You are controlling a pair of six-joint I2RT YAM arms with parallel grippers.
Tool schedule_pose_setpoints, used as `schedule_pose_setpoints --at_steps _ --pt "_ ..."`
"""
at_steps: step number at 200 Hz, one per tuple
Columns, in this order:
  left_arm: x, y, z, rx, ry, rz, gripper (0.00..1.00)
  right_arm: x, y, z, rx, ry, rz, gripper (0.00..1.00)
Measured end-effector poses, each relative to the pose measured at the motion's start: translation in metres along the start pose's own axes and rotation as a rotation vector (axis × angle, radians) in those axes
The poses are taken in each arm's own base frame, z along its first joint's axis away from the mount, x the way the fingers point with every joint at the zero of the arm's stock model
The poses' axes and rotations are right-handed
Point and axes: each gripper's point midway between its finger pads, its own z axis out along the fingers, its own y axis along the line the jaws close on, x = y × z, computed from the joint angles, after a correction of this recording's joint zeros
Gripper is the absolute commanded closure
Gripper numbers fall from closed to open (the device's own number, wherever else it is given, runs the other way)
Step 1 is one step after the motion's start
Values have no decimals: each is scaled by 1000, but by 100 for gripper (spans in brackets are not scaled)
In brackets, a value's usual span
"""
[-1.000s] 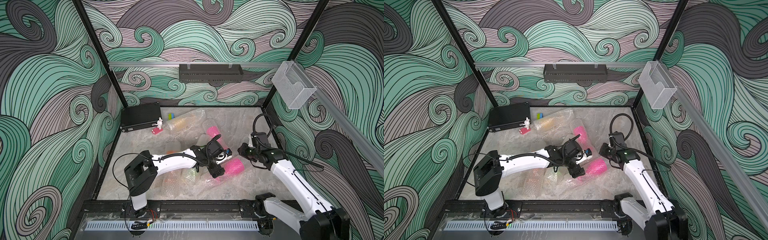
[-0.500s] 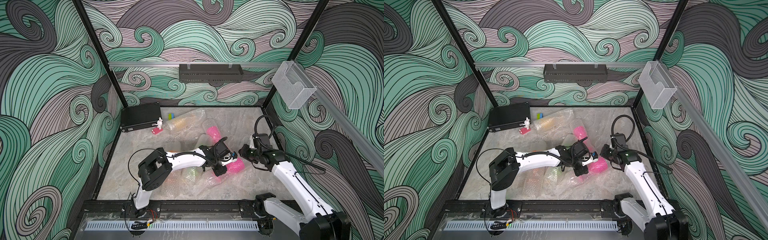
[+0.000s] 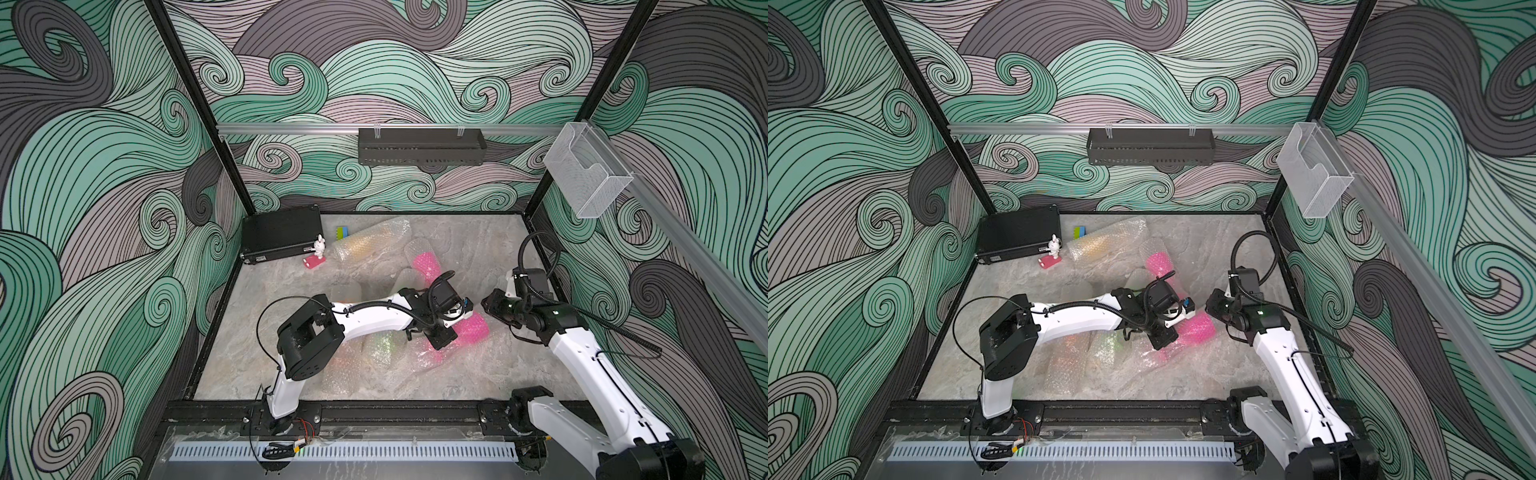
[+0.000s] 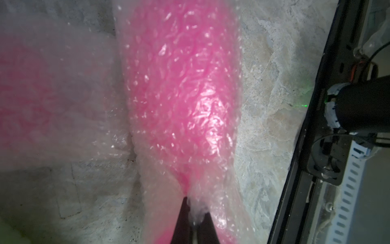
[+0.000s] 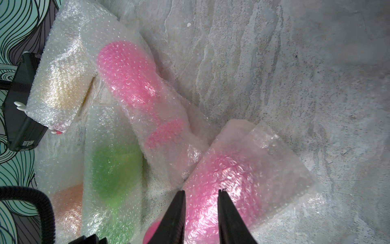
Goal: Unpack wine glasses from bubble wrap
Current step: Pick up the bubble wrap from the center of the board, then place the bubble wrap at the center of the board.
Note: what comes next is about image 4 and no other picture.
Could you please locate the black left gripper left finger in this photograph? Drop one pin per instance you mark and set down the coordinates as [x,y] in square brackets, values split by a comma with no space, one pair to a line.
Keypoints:
[183,232]

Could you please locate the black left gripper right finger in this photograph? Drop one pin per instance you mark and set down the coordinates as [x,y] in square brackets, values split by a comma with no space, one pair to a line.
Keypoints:
[206,233]

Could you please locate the clear bubble wrap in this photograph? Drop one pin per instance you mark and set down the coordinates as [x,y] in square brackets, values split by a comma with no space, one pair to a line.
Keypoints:
[182,137]
[58,36]

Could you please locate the pink wine glass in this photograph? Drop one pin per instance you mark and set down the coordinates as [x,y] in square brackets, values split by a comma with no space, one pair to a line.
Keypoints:
[189,91]
[55,101]

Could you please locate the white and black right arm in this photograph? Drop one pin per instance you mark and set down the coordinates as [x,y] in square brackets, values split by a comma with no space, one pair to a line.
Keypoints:
[359,107]

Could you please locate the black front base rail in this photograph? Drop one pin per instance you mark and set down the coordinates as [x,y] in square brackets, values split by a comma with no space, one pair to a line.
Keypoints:
[301,192]

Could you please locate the white slotted cable duct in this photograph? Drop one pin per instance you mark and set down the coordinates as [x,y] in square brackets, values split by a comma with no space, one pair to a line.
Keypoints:
[348,193]

